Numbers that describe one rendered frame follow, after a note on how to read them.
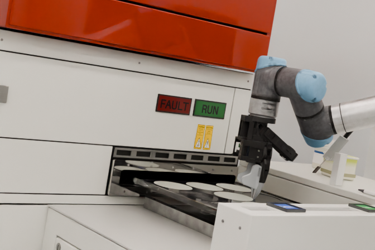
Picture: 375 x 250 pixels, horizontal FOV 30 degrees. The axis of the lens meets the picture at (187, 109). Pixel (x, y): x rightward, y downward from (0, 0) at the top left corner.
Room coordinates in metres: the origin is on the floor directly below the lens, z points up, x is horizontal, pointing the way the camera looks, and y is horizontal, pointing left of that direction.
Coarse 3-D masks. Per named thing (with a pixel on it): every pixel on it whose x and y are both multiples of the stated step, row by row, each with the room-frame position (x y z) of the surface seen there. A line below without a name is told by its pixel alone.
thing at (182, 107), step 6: (162, 96) 1.87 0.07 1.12; (162, 102) 1.87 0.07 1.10; (168, 102) 1.88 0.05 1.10; (174, 102) 1.90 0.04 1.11; (180, 102) 1.91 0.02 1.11; (186, 102) 1.92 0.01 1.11; (162, 108) 1.87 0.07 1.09; (168, 108) 1.89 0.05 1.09; (174, 108) 1.90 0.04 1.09; (180, 108) 1.91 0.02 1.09; (186, 108) 1.93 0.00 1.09
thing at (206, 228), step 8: (152, 200) 1.81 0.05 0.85; (152, 208) 1.81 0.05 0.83; (160, 208) 1.78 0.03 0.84; (168, 208) 1.76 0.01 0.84; (176, 208) 1.75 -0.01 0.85; (168, 216) 1.75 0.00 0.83; (176, 216) 1.73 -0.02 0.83; (184, 216) 1.71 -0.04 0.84; (192, 216) 1.69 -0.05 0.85; (184, 224) 1.70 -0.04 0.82; (192, 224) 1.68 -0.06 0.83; (200, 224) 1.66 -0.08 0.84; (208, 224) 1.64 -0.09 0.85; (200, 232) 1.65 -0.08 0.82; (208, 232) 1.63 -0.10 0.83
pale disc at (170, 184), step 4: (160, 184) 1.77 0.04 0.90; (164, 184) 1.78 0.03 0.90; (168, 184) 1.79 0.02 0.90; (172, 184) 1.80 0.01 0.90; (176, 184) 1.81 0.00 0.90; (180, 184) 1.83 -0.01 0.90; (172, 188) 1.74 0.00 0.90; (176, 188) 1.75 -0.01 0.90; (180, 188) 1.76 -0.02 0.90; (184, 188) 1.77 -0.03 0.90; (188, 188) 1.78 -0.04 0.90; (192, 188) 1.79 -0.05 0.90
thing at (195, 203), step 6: (132, 180) 1.79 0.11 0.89; (138, 180) 1.77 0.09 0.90; (144, 186) 1.76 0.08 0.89; (150, 186) 1.73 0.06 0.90; (156, 186) 1.72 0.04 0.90; (162, 192) 1.69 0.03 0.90; (168, 192) 1.68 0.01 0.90; (174, 198) 1.66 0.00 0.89; (180, 198) 1.64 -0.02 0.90; (186, 198) 1.62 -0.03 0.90; (192, 204) 1.60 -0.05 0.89; (198, 204) 1.59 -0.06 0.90; (204, 210) 1.57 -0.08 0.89; (210, 210) 1.55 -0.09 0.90; (216, 210) 1.54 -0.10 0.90
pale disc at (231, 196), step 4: (216, 192) 1.80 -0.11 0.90; (220, 192) 1.81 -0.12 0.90; (224, 192) 1.81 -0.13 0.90; (228, 192) 1.82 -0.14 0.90; (220, 196) 1.74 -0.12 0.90; (224, 196) 1.75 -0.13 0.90; (228, 196) 1.76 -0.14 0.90; (232, 196) 1.76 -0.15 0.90; (236, 196) 1.77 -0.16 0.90; (240, 196) 1.78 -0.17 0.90; (244, 196) 1.79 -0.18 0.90; (248, 196) 1.80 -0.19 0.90; (240, 200) 1.73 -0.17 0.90; (244, 200) 1.73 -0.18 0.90; (248, 200) 1.74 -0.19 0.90
